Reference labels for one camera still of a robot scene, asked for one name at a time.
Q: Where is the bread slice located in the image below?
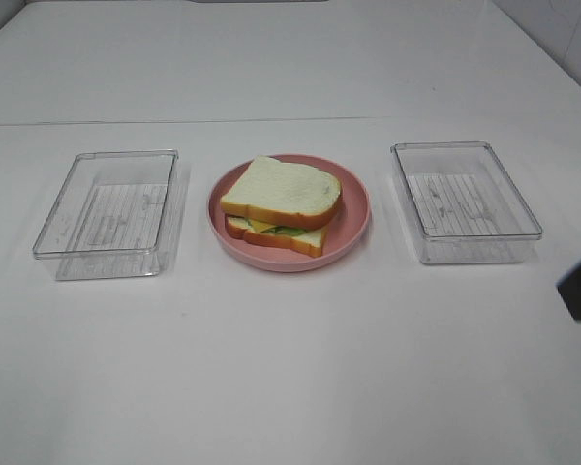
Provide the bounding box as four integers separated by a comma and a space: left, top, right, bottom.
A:
220, 156, 343, 231
225, 215, 329, 258

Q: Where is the left clear plastic tray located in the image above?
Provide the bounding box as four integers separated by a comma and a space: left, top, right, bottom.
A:
32, 149, 186, 281

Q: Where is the right clear plastic tray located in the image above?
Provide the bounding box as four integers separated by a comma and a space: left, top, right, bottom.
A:
390, 141, 543, 265

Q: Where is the pink round plate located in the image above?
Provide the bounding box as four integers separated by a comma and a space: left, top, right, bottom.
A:
208, 154, 371, 272

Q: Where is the clear plastic tray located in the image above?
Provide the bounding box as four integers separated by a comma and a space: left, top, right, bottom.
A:
32, 149, 186, 281
390, 141, 543, 265

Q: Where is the yellow cheese slice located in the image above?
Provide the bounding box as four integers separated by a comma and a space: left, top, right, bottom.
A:
246, 218, 277, 233

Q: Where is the green lettuce leaf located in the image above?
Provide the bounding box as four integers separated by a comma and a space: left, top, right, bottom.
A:
245, 218, 307, 236

